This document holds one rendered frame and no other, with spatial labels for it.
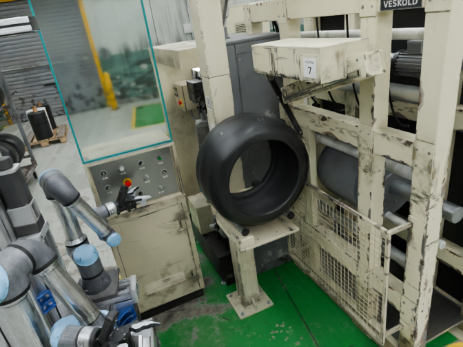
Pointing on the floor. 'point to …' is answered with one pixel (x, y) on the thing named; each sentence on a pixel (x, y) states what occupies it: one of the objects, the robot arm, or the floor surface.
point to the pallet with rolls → (44, 126)
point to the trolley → (7, 144)
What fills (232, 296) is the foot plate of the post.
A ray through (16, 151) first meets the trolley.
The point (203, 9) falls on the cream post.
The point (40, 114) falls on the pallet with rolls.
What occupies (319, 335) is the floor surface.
